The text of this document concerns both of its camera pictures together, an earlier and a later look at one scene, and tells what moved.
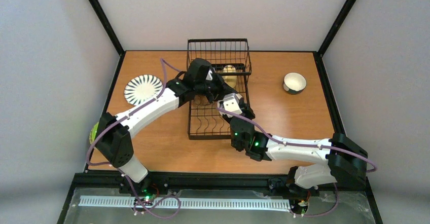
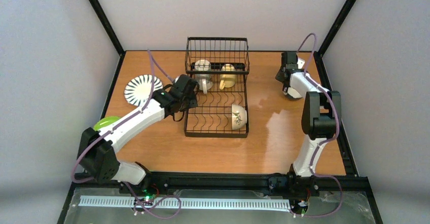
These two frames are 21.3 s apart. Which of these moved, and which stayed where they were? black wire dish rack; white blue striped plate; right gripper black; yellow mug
Moved: right gripper black
Stayed: yellow mug; white blue striped plate; black wire dish rack
